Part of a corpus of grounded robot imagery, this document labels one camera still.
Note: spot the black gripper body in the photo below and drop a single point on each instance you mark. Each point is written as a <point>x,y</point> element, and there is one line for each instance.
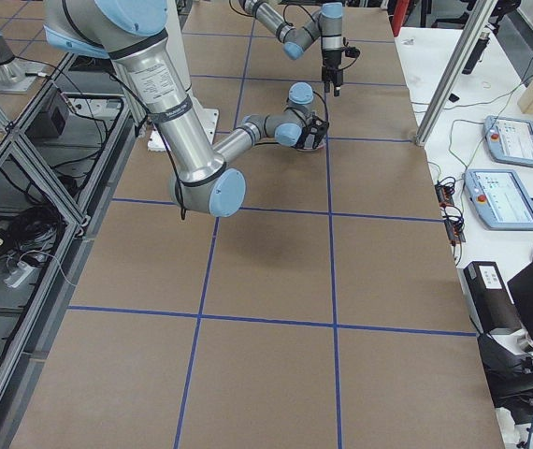
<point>329,59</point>
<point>305,140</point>

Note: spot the pink towel with grey edge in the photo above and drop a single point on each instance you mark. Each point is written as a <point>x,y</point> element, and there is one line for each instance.
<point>311,144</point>

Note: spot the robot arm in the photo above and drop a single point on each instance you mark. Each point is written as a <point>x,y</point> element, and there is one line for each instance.
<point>323,26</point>
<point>133,36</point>

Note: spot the far teach pendant tablet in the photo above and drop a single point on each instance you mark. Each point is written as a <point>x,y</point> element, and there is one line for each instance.
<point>509,141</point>

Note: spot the teach pendant tablet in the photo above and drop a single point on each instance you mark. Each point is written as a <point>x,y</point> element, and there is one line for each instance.
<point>499,199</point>
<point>509,141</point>

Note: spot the near teach pendant tablet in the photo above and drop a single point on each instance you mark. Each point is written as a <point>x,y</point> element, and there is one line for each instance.
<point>499,199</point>

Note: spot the black box with label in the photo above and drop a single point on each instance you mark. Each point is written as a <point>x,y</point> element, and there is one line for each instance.
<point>495,311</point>

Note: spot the white power strip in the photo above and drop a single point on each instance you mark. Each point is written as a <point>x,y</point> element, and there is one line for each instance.
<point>19,275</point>

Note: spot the aluminium frame post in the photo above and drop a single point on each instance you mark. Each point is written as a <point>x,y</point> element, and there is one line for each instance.
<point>463,49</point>

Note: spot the aluminium side frame rail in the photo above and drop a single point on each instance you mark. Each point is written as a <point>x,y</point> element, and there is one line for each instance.
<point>62,147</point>

